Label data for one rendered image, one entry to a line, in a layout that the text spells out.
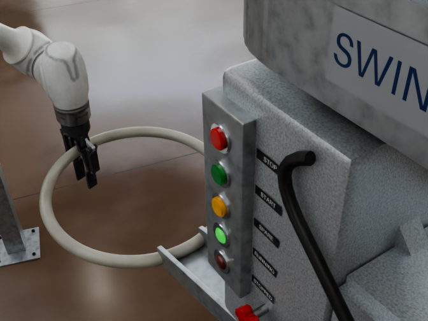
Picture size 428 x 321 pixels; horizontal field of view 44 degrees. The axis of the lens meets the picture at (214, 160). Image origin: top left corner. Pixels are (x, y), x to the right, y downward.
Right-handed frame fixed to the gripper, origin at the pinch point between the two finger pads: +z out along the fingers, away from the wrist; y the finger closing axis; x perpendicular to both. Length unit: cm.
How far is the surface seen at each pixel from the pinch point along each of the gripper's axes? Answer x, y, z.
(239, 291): -27, 76, -47
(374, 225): -23, 90, -67
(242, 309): -30, 79, -48
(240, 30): 242, -133, 100
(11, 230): -3, -63, 72
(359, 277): -26, 90, -62
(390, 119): -29, 90, -83
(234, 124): -26, 73, -73
